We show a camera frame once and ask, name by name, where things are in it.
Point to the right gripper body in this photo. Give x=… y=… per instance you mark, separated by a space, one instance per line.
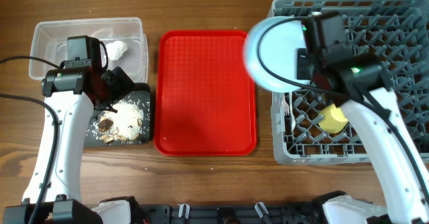
x=313 y=66

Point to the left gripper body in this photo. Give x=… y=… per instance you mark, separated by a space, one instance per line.
x=116 y=87

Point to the white napkin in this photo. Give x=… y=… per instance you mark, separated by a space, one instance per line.
x=116 y=49

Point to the food scraps rice and peanuts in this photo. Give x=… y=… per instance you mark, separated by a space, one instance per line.
x=126 y=126

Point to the light blue plate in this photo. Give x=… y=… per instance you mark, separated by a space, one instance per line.
x=270 y=53

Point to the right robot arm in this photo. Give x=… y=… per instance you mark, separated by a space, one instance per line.
x=361 y=87

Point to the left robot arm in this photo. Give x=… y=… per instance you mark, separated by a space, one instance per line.
x=53 y=194

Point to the black waste tray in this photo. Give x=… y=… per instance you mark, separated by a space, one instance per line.
x=143 y=94

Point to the grey dishwasher rack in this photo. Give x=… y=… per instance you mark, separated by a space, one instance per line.
x=394 y=30

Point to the yellow cup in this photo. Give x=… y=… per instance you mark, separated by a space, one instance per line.
x=333 y=120

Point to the white plastic fork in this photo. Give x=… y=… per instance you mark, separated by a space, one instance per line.
x=286 y=105

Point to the red serving tray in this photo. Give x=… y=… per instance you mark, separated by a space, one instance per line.
x=205 y=100

